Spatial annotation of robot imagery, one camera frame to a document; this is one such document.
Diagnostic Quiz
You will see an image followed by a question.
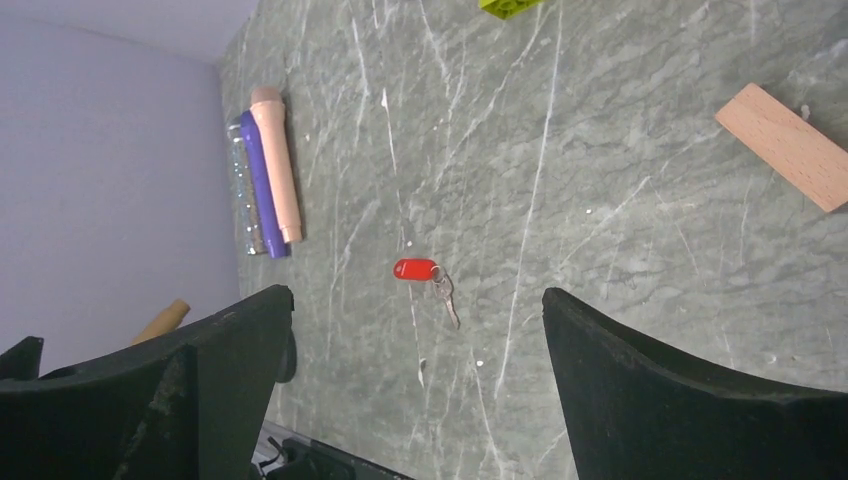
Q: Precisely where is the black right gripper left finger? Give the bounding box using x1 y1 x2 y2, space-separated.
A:
1 285 293 479

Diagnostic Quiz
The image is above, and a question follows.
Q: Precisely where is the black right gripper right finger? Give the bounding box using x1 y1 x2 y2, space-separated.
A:
542 288 847 479

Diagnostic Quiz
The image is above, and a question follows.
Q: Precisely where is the silver key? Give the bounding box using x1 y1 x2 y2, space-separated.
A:
432 265 461 330

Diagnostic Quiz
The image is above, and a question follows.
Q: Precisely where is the red key tag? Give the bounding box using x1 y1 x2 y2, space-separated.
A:
393 258 438 282

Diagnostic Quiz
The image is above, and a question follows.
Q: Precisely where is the tan microphone on stand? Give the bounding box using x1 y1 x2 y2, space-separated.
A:
131 299 191 345

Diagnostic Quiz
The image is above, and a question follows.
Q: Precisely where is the silver glitter marker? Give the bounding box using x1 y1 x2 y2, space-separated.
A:
225 116 267 256

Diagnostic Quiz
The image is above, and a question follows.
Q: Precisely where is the purple marker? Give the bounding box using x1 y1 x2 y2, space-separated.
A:
240 110 290 259

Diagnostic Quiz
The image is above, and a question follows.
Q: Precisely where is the wooden rectangular block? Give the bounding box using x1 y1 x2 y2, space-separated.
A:
715 83 847 213

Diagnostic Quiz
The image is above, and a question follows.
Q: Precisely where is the peach pink marker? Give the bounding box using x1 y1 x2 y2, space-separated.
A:
250 86 303 244

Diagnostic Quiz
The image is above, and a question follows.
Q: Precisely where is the lime green toy brick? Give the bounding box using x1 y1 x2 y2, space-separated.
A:
479 0 542 20

